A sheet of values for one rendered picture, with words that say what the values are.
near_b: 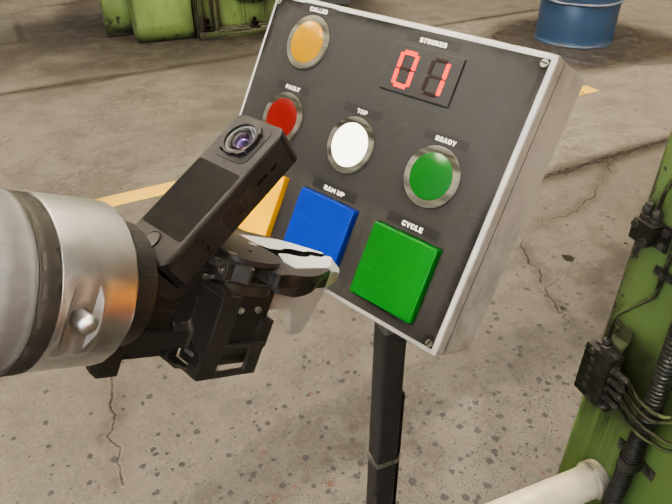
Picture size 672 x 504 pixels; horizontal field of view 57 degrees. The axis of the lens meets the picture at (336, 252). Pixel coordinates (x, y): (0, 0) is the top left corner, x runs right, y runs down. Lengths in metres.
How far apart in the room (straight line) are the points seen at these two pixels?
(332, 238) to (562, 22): 4.47
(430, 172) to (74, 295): 0.36
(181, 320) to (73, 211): 0.11
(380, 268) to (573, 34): 4.49
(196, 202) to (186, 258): 0.03
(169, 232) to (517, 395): 1.61
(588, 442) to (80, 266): 0.77
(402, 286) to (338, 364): 1.35
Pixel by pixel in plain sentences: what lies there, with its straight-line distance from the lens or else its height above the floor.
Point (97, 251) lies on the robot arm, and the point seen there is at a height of 1.19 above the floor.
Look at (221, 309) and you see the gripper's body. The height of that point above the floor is 1.12.
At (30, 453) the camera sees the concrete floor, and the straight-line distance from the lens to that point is 1.88.
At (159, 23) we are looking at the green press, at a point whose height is 0.13.
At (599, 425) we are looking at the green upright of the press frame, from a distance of 0.92.
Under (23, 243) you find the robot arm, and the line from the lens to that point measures 0.30.
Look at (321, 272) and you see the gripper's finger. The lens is 0.43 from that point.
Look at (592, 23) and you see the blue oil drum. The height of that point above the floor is 0.18.
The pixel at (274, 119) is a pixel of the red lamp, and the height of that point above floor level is 1.09.
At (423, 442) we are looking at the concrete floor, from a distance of 1.74.
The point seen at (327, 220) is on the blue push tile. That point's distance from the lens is 0.63.
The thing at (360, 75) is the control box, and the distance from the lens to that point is 0.65.
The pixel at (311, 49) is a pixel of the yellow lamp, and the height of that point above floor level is 1.16.
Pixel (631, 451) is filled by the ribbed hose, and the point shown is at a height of 0.74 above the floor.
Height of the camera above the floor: 1.36
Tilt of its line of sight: 35 degrees down
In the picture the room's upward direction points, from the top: straight up
